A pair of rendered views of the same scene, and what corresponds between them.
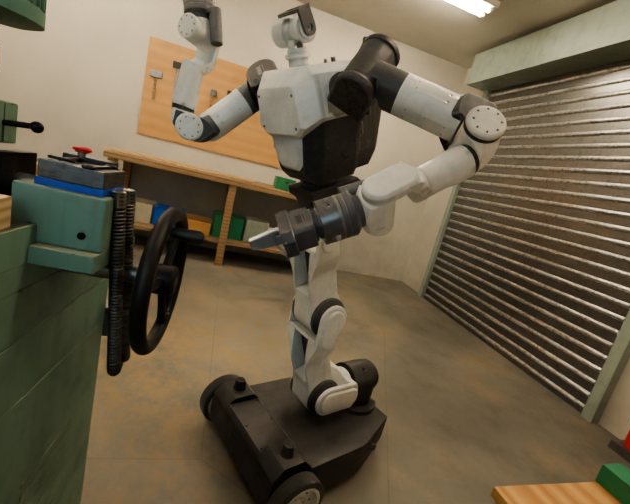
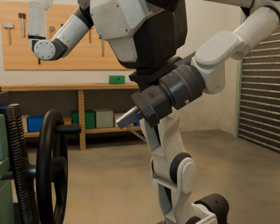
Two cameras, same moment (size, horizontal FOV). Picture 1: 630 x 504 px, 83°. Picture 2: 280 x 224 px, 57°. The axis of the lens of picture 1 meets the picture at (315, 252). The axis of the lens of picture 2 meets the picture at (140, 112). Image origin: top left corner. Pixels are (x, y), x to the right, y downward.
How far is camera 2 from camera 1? 0.09 m
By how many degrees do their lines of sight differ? 3
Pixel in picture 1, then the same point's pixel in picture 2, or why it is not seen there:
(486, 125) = not seen: outside the picture
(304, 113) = (130, 16)
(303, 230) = (158, 102)
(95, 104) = not seen: outside the picture
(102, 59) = not seen: outside the picture
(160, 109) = (16, 49)
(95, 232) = not seen: outside the picture
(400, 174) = (223, 39)
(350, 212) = (192, 79)
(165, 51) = (11, 8)
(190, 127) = (46, 50)
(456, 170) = (265, 26)
